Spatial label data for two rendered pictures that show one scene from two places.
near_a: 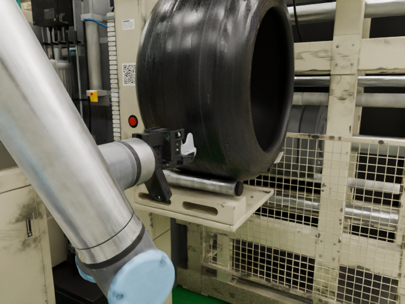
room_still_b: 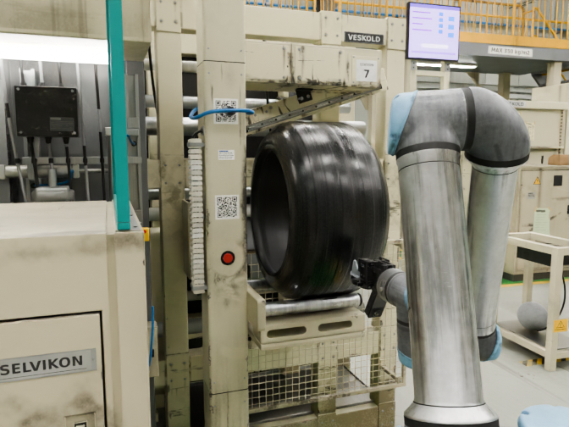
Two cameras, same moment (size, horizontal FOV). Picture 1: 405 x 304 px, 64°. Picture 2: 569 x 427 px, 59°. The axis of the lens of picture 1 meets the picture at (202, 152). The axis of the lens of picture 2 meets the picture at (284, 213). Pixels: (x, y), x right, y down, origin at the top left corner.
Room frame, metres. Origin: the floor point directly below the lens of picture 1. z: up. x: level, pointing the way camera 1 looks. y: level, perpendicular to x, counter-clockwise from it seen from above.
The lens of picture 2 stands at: (-0.02, 1.28, 1.39)
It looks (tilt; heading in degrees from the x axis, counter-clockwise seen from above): 7 degrees down; 311
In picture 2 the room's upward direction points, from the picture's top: straight up
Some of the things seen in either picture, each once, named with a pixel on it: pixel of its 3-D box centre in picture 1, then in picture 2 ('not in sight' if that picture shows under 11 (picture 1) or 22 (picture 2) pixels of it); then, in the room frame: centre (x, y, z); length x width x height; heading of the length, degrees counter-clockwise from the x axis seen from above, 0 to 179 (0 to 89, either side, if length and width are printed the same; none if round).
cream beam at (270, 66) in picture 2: not in sight; (298, 69); (1.27, -0.28, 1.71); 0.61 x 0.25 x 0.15; 61
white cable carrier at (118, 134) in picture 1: (119, 83); (197, 216); (1.20, 0.30, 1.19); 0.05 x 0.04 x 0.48; 151
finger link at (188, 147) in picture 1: (189, 145); not in sight; (0.76, 0.03, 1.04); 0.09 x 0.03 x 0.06; 151
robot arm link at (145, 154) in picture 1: (130, 161); (393, 286); (0.60, 0.14, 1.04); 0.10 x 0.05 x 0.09; 61
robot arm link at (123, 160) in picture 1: (96, 174); (413, 296); (0.53, 0.18, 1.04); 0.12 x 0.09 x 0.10; 151
